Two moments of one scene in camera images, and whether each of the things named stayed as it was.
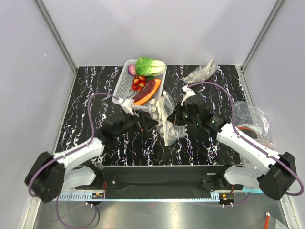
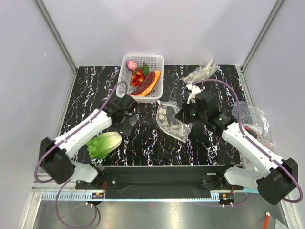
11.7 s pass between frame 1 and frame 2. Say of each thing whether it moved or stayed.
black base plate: stayed
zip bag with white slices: moved
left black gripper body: moved
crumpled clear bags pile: stayed
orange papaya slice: moved
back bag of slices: stayed
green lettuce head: moved
